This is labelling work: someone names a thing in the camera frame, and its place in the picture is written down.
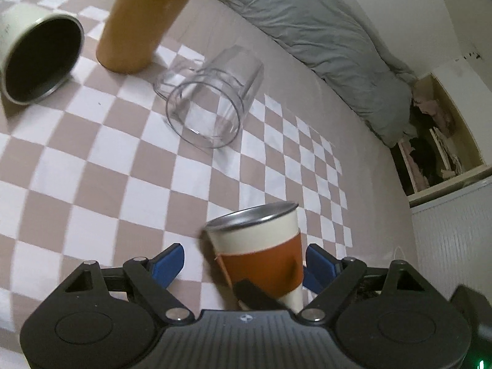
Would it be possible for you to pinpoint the cream cup with brown sleeve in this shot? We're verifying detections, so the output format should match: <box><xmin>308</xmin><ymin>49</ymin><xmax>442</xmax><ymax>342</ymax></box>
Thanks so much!
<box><xmin>204</xmin><ymin>202</ymin><xmax>304</xmax><ymax>312</ymax></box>

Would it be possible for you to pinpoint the checkered brown white cloth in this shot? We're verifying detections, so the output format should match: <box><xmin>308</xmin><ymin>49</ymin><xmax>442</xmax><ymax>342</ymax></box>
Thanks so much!
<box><xmin>1</xmin><ymin>6</ymin><xmax>352</xmax><ymax>348</ymax></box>

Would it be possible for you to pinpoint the beige mattress sheet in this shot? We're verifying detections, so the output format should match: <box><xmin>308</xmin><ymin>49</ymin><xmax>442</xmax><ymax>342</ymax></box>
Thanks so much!
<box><xmin>0</xmin><ymin>0</ymin><xmax>420</xmax><ymax>347</ymax></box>

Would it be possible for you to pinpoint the pile of folded clothes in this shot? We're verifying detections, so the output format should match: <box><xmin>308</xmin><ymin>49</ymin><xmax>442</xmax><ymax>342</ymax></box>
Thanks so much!
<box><xmin>390</xmin><ymin>97</ymin><xmax>465</xmax><ymax>196</ymax></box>

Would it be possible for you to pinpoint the right wooden clothes shelf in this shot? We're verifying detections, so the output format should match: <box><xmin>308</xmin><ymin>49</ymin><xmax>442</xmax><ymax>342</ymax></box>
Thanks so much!
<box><xmin>391</xmin><ymin>59</ymin><xmax>491</xmax><ymax>208</ymax></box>

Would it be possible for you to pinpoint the clear plastic mug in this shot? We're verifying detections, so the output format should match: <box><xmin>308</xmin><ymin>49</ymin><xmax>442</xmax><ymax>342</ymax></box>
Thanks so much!
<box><xmin>153</xmin><ymin>45</ymin><xmax>264</xmax><ymax>149</ymax></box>

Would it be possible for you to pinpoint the white steel tumbler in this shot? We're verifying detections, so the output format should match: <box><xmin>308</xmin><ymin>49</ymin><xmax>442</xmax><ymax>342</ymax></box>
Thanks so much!
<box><xmin>1</xmin><ymin>2</ymin><xmax>84</xmax><ymax>106</ymax></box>

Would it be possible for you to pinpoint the grey duvet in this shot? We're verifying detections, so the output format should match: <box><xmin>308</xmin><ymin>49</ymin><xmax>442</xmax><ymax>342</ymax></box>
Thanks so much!
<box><xmin>220</xmin><ymin>0</ymin><xmax>415</xmax><ymax>148</ymax></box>

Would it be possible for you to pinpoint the tan cylindrical canister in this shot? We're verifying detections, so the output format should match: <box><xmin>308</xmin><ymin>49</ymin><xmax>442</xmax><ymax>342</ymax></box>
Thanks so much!
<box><xmin>96</xmin><ymin>0</ymin><xmax>189</xmax><ymax>74</ymax></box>

